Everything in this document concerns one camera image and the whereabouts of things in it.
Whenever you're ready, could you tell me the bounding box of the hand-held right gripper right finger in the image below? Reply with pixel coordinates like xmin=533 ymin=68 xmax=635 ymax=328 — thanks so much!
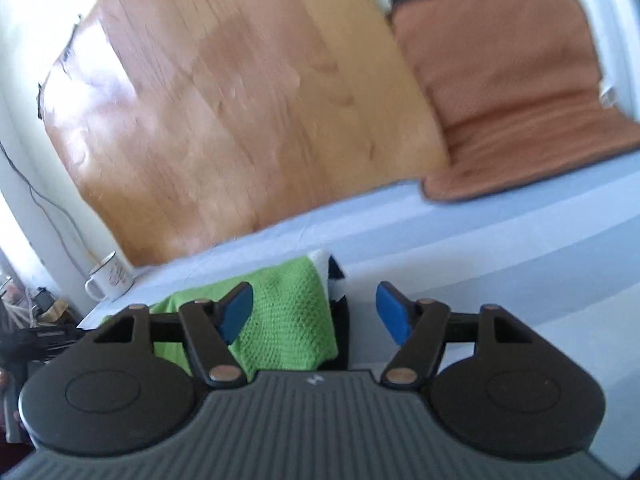
xmin=376 ymin=281 xmax=538 ymax=390

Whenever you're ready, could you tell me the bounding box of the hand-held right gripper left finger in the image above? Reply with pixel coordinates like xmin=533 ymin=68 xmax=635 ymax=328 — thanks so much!
xmin=92 ymin=281 xmax=256 ymax=388

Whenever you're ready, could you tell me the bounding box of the green and navy striped sweater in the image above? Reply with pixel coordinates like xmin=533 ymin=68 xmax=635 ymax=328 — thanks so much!
xmin=100 ymin=249 xmax=351 ymax=378

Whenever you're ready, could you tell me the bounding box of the white enamel cup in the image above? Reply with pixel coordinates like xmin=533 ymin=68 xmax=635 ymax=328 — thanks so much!
xmin=84 ymin=251 xmax=136 ymax=302

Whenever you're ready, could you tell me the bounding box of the wood-grain panel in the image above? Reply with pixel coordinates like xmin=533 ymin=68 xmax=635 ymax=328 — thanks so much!
xmin=37 ymin=0 xmax=451 ymax=268

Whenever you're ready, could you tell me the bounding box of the brown mesh mat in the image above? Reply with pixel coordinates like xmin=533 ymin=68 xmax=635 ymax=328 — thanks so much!
xmin=389 ymin=0 xmax=640 ymax=204

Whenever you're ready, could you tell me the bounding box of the thin wall cable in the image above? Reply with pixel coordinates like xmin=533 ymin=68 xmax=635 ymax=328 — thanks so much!
xmin=0 ymin=142 xmax=101 ymax=281

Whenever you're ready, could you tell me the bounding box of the white window frame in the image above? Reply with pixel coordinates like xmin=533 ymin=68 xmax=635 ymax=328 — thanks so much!
xmin=560 ymin=0 xmax=640 ymax=126

